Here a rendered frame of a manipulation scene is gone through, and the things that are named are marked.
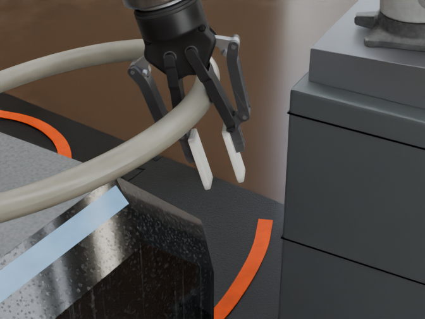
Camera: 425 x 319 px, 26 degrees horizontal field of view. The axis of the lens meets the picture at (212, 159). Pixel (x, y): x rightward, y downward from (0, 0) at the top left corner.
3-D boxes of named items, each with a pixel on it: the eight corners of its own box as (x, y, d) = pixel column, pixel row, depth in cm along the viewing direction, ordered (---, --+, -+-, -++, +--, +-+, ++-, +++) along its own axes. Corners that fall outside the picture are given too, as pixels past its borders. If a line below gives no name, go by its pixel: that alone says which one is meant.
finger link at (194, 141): (193, 138, 107) (187, 140, 108) (210, 189, 110) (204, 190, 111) (196, 127, 110) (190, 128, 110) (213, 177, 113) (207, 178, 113)
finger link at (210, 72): (186, 40, 105) (197, 35, 105) (231, 119, 110) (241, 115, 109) (181, 52, 102) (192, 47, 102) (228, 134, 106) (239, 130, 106)
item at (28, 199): (-241, 233, 111) (-253, 212, 109) (12, 66, 147) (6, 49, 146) (72, 252, 85) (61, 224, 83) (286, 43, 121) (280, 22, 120)
